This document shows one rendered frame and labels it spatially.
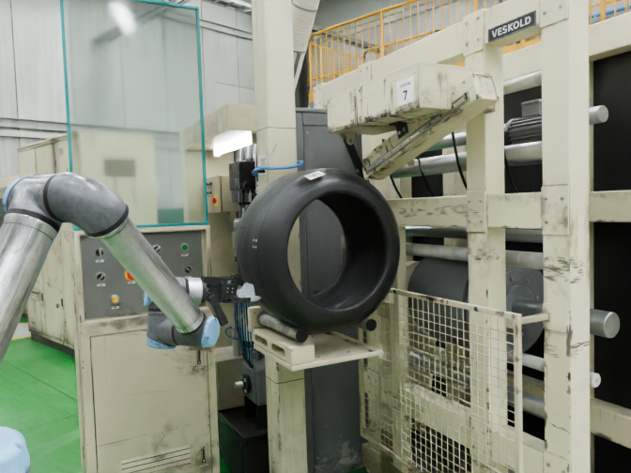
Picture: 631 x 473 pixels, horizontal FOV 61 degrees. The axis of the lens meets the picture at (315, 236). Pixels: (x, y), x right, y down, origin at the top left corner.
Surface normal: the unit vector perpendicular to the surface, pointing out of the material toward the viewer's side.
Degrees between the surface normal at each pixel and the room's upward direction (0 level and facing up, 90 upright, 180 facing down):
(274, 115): 90
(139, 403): 90
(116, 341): 90
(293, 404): 90
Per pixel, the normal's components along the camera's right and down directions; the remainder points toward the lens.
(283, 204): -0.20, -0.43
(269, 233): -0.32, -0.14
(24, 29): 0.72, 0.01
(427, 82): 0.46, 0.04
